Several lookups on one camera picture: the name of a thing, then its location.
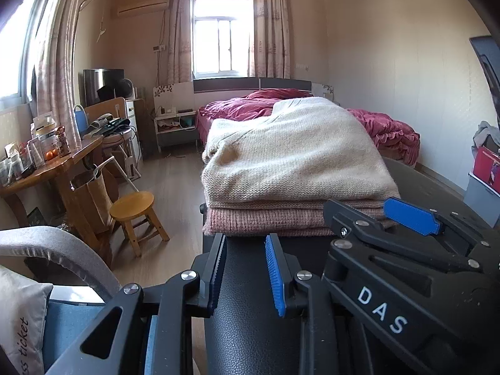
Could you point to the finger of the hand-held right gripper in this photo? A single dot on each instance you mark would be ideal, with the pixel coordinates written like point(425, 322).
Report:
point(351, 218)
point(414, 216)

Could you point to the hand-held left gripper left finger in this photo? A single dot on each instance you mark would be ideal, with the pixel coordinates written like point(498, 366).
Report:
point(216, 277)

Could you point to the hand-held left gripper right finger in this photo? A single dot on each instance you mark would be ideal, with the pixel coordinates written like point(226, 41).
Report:
point(274, 277)

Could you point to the pink knit sweater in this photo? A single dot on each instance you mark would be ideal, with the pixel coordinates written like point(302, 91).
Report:
point(265, 220)

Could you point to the beige knit sweater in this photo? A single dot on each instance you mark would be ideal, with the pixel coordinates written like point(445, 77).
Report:
point(293, 152)

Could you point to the grey plastic storage box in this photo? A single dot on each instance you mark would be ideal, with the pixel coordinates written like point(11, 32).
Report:
point(478, 193)

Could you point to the red fabric storage bag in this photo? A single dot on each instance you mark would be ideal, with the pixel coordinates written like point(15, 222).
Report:
point(486, 164)

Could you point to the grey garment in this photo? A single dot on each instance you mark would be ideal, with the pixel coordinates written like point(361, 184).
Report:
point(484, 132)

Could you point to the round wooden stool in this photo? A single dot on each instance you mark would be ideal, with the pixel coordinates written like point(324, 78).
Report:
point(131, 205)

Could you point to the white floral bedside panel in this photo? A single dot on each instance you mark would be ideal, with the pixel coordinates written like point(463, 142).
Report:
point(323, 90)
point(162, 90)

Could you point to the brown paper bag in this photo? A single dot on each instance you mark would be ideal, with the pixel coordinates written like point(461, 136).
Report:
point(93, 199)

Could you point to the white nightstand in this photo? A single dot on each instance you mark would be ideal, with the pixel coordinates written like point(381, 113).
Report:
point(175, 136)

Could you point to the small white cabinet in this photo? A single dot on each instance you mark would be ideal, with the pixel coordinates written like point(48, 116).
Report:
point(134, 132)

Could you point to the bed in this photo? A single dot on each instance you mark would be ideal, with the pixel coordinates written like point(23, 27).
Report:
point(250, 84)

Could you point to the round padded stool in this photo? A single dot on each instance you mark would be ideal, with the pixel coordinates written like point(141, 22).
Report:
point(117, 140)

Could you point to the grey upholstered chair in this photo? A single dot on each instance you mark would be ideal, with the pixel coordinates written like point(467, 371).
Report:
point(47, 248)

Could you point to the grey black bag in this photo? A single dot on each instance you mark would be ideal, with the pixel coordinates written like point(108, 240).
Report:
point(107, 123)

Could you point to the wooden desk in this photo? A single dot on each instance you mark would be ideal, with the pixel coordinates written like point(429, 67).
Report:
point(50, 172)

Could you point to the white printed pillow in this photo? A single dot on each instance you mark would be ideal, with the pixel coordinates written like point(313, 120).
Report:
point(19, 320)

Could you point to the light wooden board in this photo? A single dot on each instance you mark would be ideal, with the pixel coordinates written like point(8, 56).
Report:
point(105, 107)

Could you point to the clear snack jar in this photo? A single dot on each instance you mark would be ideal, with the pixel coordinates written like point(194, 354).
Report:
point(63, 140)

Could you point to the pink floral curtain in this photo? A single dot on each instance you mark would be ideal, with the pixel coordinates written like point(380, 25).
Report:
point(269, 27)
point(179, 27)
point(54, 66)

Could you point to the blue chair backrest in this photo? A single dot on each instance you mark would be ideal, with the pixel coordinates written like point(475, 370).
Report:
point(81, 119)

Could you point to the small desk fan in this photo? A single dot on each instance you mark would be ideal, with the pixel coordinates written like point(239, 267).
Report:
point(127, 88)

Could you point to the window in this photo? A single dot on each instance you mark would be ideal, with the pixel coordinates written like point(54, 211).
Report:
point(218, 39)
point(15, 54)

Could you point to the white product box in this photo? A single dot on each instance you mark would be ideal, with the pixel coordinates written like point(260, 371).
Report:
point(43, 125)

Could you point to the clear plastic organizer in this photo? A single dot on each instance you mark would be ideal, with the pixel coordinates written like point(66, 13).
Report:
point(13, 166)

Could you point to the white air conditioner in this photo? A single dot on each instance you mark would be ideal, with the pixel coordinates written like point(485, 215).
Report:
point(142, 6)

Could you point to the white folding frame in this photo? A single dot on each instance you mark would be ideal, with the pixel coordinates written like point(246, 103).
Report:
point(125, 174)

